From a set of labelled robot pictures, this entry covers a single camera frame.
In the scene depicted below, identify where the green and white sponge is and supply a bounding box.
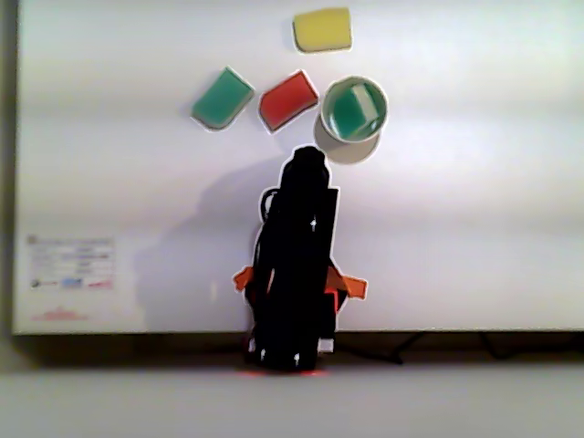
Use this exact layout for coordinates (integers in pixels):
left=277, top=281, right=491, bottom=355
left=190, top=66, right=256, bottom=132
left=330, top=85, right=383, bottom=139

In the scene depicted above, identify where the white paper cup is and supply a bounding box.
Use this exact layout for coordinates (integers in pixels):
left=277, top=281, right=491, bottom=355
left=313, top=75, right=390, bottom=165

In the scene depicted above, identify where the red and white sponge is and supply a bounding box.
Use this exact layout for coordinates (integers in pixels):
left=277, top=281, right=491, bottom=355
left=257, top=68, right=319, bottom=133

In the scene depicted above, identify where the orange table clamp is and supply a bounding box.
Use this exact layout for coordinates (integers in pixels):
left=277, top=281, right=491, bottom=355
left=232, top=266, right=256, bottom=293
left=324, top=266, right=369, bottom=316

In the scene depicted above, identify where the yellow and white sponge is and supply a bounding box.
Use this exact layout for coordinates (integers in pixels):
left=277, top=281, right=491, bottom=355
left=291, top=6, right=353, bottom=55

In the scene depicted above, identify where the printed label sticker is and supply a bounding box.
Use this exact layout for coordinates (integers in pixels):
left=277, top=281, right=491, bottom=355
left=26, top=235, right=115, bottom=321

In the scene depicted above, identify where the black cable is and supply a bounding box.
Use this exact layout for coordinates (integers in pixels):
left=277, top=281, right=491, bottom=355
left=338, top=331, right=428, bottom=365

